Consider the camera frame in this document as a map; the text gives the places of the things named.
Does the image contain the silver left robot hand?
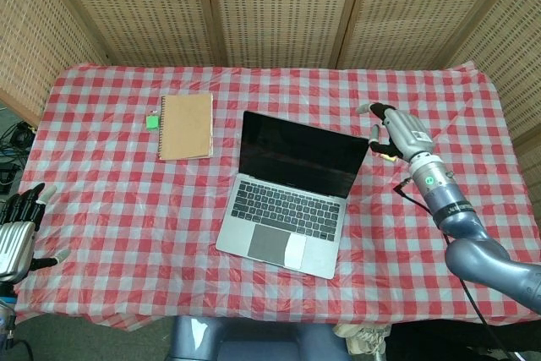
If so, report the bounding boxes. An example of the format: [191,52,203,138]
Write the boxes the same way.
[0,182,71,284]

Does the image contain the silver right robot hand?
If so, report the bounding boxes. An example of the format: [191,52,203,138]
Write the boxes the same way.
[356,102,436,164]

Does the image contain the silver laptop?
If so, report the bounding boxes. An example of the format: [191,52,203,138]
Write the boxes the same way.
[215,110,370,281]

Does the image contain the red checkered tablecloth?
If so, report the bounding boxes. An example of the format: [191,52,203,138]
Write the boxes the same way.
[12,61,541,331]

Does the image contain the woven bamboo folding screen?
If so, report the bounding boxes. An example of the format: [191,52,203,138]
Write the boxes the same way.
[0,0,541,205]

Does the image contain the brown spiral notebook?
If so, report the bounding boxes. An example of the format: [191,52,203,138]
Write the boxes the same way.
[157,92,215,162]

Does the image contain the beige crumpled cloth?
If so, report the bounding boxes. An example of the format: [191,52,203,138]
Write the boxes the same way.
[332,321,392,361]

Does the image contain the blue-grey robot torso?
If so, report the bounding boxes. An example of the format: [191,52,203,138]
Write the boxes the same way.
[168,315,352,361]

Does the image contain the black floor cables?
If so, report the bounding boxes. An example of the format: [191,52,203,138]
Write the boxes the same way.
[0,119,36,197]

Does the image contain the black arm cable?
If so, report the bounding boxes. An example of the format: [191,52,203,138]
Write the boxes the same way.
[393,178,512,361]

